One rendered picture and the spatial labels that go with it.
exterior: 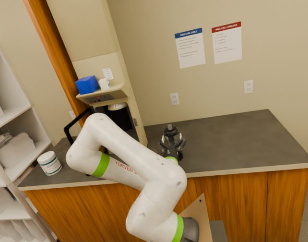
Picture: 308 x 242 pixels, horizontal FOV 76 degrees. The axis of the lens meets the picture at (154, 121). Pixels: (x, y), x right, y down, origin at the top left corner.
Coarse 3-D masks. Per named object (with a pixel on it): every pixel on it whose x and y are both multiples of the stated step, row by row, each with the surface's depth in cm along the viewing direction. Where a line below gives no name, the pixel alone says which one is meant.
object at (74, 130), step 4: (88, 112) 142; (84, 116) 137; (88, 116) 141; (72, 120) 127; (80, 120) 133; (84, 120) 137; (68, 124) 122; (76, 124) 129; (80, 124) 133; (64, 128) 119; (72, 128) 125; (76, 128) 129; (80, 128) 132; (72, 132) 125; (76, 132) 128; (72, 136) 125; (76, 136) 128; (100, 148) 152; (104, 148) 157
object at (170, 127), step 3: (168, 126) 129; (171, 126) 129; (174, 126) 133; (165, 129) 132; (168, 129) 131; (171, 129) 130; (174, 129) 129; (177, 129) 131; (165, 132) 130; (168, 132) 128; (171, 132) 128; (174, 132) 128
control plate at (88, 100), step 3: (99, 96) 131; (102, 96) 131; (105, 96) 131; (108, 96) 132; (111, 96) 132; (84, 99) 134; (87, 99) 134; (90, 99) 135; (93, 99) 135; (96, 99) 135; (105, 99) 136; (108, 99) 137; (111, 99) 137; (90, 102) 139; (93, 102) 139
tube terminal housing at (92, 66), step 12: (84, 60) 130; (96, 60) 129; (108, 60) 128; (120, 60) 130; (84, 72) 133; (96, 72) 132; (120, 72) 130; (132, 96) 145; (132, 108) 142; (144, 132) 163; (144, 144) 158
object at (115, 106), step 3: (123, 102) 147; (108, 105) 149; (111, 105) 147; (114, 105) 146; (117, 105) 145; (120, 105) 146; (123, 105) 147; (126, 105) 148; (108, 108) 150; (111, 108) 147; (114, 108) 146; (117, 108) 146; (120, 108) 146
